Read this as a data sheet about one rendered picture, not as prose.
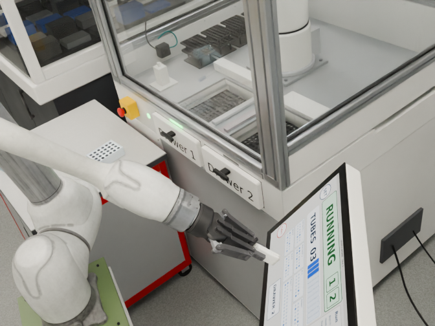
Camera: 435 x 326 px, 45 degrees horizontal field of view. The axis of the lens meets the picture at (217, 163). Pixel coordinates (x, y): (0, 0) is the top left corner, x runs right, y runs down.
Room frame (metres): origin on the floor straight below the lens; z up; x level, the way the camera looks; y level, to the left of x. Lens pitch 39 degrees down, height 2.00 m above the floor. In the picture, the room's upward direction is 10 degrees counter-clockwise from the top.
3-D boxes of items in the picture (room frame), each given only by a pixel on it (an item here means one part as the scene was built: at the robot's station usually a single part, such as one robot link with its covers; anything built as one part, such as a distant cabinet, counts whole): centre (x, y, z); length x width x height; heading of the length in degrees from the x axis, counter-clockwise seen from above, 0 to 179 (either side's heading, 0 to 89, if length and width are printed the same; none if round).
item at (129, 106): (1.87, 0.32, 0.88); 0.07 x 0.05 x 0.07; 32
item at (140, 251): (1.79, 0.60, 0.38); 0.62 x 0.58 x 0.76; 32
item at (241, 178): (1.33, -0.04, 0.87); 0.29 x 0.02 x 0.11; 32
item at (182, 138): (1.60, 0.13, 0.87); 0.29 x 0.02 x 0.11; 32
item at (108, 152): (1.71, 0.43, 0.78); 0.12 x 0.08 x 0.04; 128
